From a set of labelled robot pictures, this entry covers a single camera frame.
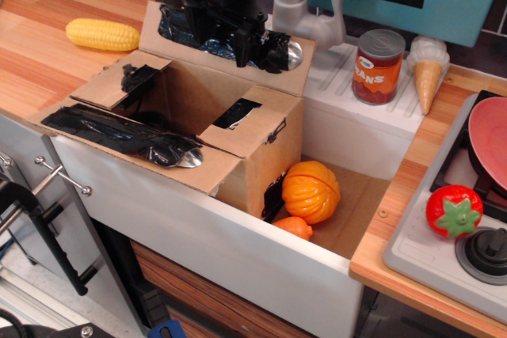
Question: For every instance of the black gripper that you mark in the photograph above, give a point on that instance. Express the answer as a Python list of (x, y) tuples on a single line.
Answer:
[(246, 16)]

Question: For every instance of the taped cardboard box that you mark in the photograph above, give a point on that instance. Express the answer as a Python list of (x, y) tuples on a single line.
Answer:
[(248, 121)]

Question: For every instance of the grey toy faucet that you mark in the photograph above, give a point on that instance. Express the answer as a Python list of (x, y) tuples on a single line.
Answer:
[(294, 18)]

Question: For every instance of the yellow toy corn cob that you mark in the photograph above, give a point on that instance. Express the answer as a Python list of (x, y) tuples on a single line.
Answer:
[(102, 34)]

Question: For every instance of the orange beans can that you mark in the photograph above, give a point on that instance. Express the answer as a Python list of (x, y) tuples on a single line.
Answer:
[(377, 67)]

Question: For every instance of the orange toy pumpkin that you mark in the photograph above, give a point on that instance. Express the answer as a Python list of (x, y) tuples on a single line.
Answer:
[(310, 191)]

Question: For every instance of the toy ice cream cone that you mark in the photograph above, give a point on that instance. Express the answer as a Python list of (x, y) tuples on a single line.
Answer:
[(428, 59)]

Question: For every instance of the orange toy carrot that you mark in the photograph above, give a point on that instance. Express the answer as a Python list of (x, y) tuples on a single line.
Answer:
[(295, 225)]

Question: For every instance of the black metal clamp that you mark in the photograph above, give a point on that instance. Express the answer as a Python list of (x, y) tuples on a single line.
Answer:
[(23, 201)]

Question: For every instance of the white toy sink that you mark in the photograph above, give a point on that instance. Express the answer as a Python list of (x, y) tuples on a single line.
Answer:
[(304, 285)]

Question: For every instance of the pink plate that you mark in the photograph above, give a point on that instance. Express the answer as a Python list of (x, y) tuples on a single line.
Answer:
[(487, 131)]

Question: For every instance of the red toy tomato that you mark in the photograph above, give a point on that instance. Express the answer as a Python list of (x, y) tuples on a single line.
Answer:
[(454, 211)]

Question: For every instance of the black stove knob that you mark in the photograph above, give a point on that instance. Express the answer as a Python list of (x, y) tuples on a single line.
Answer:
[(483, 255)]

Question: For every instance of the grey toy stove top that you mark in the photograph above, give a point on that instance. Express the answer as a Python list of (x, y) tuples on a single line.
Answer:
[(416, 251)]

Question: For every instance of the metal drawer handle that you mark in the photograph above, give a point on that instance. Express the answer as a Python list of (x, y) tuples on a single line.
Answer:
[(59, 171)]

